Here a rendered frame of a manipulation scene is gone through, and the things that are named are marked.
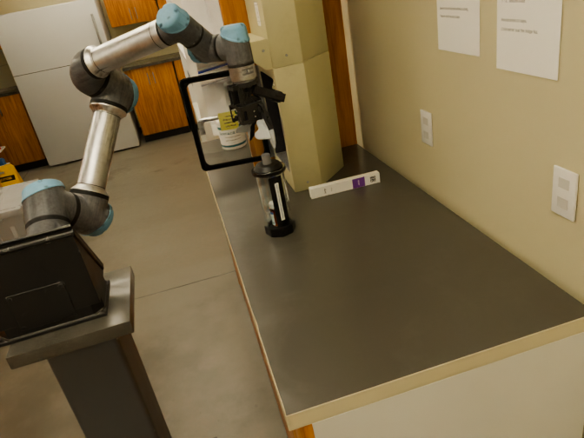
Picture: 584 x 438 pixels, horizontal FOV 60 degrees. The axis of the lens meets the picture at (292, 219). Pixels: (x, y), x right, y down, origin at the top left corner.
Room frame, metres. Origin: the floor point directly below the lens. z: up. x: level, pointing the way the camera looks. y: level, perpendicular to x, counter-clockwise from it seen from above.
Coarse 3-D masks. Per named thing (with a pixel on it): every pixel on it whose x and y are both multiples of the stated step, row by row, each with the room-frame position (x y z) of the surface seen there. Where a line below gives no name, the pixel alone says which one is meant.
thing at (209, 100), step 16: (208, 80) 2.08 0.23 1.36; (224, 80) 2.09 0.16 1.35; (192, 96) 2.08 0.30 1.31; (208, 96) 2.08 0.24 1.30; (224, 96) 2.09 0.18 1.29; (208, 112) 2.08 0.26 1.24; (224, 112) 2.08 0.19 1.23; (208, 128) 2.08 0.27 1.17; (224, 128) 2.08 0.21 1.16; (256, 128) 2.09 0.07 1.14; (208, 144) 2.08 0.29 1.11; (224, 144) 2.08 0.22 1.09; (240, 144) 2.09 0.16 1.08; (256, 144) 2.09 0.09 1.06; (208, 160) 2.08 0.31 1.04; (224, 160) 2.08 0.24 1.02
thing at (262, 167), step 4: (264, 156) 1.48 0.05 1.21; (268, 156) 1.48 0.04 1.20; (264, 160) 1.48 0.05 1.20; (268, 160) 1.48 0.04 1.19; (272, 160) 1.51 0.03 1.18; (276, 160) 1.51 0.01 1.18; (256, 164) 1.50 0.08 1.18; (260, 164) 1.49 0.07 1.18; (264, 164) 1.48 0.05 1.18; (268, 164) 1.48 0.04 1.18; (272, 164) 1.47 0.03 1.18; (276, 164) 1.47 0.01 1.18; (280, 164) 1.48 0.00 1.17; (256, 168) 1.48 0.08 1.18; (260, 168) 1.47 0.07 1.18; (264, 168) 1.46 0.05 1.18; (268, 168) 1.46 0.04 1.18; (272, 168) 1.46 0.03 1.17; (276, 168) 1.46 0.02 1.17; (260, 172) 1.46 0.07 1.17; (264, 172) 1.45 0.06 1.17
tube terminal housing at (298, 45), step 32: (256, 0) 1.85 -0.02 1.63; (288, 0) 1.80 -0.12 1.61; (320, 0) 1.95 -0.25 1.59; (256, 32) 1.97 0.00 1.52; (288, 32) 1.80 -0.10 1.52; (320, 32) 1.93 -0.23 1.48; (288, 64) 1.80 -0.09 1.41; (320, 64) 1.90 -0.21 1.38; (288, 96) 1.79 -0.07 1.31; (320, 96) 1.87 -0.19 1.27; (288, 128) 1.79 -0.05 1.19; (320, 128) 1.84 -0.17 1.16; (320, 160) 1.82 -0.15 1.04
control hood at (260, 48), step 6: (252, 36) 1.94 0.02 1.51; (258, 36) 1.90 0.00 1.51; (252, 42) 1.78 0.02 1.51; (258, 42) 1.78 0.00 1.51; (264, 42) 1.78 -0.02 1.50; (252, 48) 1.78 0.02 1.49; (258, 48) 1.78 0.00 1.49; (264, 48) 1.78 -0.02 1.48; (252, 54) 1.78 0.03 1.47; (258, 54) 1.78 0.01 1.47; (264, 54) 1.78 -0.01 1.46; (258, 60) 1.78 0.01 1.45; (264, 60) 1.78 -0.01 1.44; (270, 60) 1.79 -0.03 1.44; (264, 66) 1.78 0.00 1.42; (270, 66) 1.78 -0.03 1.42
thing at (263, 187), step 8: (280, 168) 1.47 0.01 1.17; (272, 176) 1.45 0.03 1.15; (264, 184) 1.45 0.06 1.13; (264, 192) 1.46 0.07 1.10; (264, 200) 1.46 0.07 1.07; (272, 200) 1.45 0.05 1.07; (288, 200) 1.48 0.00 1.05; (264, 208) 1.47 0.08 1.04; (272, 208) 1.45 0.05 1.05; (288, 208) 1.47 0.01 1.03; (264, 216) 1.48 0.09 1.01; (272, 216) 1.45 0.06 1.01; (272, 224) 1.46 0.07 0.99
